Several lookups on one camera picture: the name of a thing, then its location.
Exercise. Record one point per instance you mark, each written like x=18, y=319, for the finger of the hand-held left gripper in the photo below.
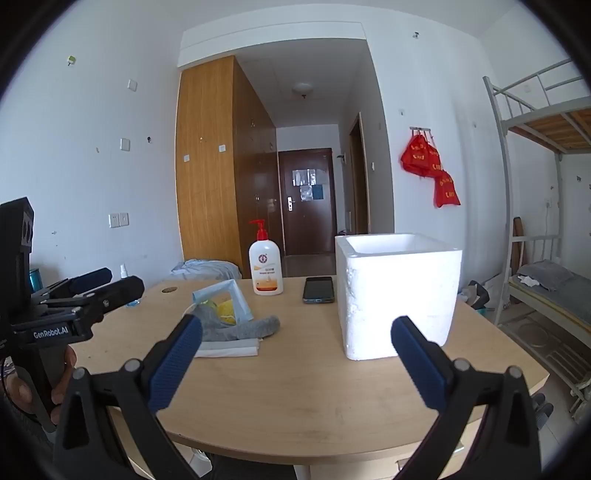
x=120, y=290
x=92, y=278

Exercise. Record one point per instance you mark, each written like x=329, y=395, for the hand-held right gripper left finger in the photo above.
x=178, y=364

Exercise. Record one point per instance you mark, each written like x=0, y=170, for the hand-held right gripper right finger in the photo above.
x=420, y=364

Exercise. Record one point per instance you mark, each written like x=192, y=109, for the white tissue paper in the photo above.
x=231, y=349

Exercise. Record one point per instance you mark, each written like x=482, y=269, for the yellow foam net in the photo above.
x=227, y=310

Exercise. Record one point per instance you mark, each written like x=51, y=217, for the white foam box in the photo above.
x=397, y=286

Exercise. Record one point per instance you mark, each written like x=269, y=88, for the grey sock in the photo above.
x=258, y=326

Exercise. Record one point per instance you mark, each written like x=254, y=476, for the floral tissue pack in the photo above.
x=242, y=300

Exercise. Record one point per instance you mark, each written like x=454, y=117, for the person's left hand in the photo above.
x=62, y=392

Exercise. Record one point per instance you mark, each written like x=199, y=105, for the blue spray bottle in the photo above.
x=123, y=272

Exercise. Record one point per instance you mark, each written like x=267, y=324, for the teal container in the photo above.
x=34, y=279

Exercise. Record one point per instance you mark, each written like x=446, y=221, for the pale blue cloth pile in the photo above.
x=207, y=268

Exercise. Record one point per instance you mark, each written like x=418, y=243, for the black bag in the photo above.
x=478, y=293

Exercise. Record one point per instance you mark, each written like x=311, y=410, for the black smartphone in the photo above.
x=318, y=289

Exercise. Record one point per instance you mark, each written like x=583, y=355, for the white lotion pump bottle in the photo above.
x=265, y=272

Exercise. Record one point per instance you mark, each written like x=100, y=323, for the white crumpled cloth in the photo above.
x=527, y=281

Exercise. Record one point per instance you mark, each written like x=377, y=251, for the grey mattress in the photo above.
x=563, y=304

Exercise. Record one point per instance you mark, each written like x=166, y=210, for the wooden board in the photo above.
x=519, y=244

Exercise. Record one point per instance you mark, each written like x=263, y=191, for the wooden wardrobe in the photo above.
x=207, y=161

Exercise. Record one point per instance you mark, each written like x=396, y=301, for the grey pillow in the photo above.
x=549, y=274

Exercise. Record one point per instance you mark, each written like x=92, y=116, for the dark brown door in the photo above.
x=314, y=221

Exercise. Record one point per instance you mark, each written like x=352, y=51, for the blue door notice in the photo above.
x=316, y=193

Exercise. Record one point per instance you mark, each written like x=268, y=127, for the silver door notice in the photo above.
x=304, y=177

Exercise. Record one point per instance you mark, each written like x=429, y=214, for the round ceiling lamp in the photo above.
x=303, y=88

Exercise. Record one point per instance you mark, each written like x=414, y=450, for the metal bunk bed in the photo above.
x=570, y=131

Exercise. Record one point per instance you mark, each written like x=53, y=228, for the brown side door frame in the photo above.
x=359, y=184

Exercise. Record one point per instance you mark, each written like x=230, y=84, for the metal wall hook rack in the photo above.
x=420, y=130

